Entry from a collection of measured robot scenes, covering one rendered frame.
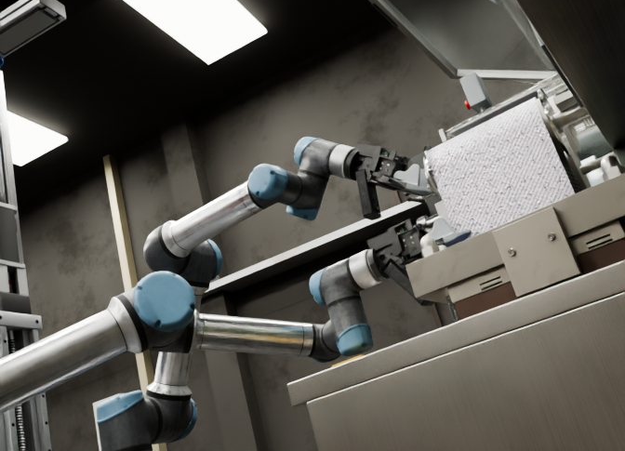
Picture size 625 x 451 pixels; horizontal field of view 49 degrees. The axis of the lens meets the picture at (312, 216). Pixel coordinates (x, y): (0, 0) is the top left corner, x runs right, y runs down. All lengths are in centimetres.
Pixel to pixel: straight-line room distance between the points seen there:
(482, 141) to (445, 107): 450
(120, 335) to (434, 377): 56
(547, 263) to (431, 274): 20
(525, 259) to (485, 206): 29
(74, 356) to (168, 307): 18
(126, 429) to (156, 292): 52
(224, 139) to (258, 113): 42
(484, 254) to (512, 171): 27
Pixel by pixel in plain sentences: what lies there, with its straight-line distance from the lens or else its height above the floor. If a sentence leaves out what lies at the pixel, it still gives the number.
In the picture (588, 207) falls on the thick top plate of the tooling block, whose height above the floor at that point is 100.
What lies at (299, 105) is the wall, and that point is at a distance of 643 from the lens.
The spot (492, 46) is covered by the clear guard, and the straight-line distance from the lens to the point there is 224.
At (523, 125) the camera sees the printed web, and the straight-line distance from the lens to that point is 138.
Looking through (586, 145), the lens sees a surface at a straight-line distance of 244.
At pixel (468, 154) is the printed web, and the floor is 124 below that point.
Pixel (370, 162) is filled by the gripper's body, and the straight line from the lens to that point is 155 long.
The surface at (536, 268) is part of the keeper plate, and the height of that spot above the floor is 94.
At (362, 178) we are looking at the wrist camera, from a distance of 154.
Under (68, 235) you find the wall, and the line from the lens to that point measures 767.
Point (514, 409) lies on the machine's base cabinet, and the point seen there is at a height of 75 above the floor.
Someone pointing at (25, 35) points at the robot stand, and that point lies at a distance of 199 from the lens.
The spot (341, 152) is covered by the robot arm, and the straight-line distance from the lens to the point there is 156.
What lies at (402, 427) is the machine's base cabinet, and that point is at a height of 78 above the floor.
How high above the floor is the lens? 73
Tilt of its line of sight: 21 degrees up
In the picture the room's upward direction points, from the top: 16 degrees counter-clockwise
